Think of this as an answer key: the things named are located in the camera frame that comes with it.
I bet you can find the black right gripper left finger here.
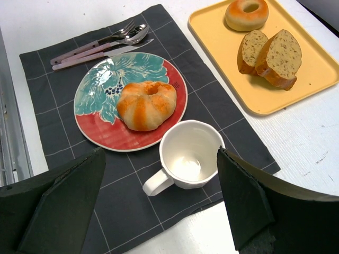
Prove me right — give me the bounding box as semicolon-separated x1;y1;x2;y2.
1;148;105;253

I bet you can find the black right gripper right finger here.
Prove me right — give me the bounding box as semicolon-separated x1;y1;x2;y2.
217;148;338;253

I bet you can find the orange striped round bread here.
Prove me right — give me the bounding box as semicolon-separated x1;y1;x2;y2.
117;81;177;131

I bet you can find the ring-shaped bagel bread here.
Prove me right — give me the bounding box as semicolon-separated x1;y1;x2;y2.
225;0;269;32

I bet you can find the rear bread slice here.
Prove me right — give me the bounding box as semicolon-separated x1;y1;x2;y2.
255;29;302;90

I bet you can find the bread slice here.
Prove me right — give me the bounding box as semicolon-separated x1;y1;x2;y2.
255;29;302;90
237;30;268;76

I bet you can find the front bread slice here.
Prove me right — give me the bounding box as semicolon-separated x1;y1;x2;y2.
237;30;268;76

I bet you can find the white mug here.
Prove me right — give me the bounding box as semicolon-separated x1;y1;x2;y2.
142;120;225;196

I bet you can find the red and teal plate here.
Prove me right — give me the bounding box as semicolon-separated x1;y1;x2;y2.
74;52;188;152

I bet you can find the yellow tray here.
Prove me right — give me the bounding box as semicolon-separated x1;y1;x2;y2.
189;1;338;115

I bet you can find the aluminium frame rail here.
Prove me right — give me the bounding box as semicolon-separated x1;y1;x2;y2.
0;37;33;187

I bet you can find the pink-handled knife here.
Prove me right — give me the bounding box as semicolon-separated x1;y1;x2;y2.
52;39;154;71

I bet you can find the pink-handled spoon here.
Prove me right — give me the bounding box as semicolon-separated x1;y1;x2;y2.
61;24;149;63

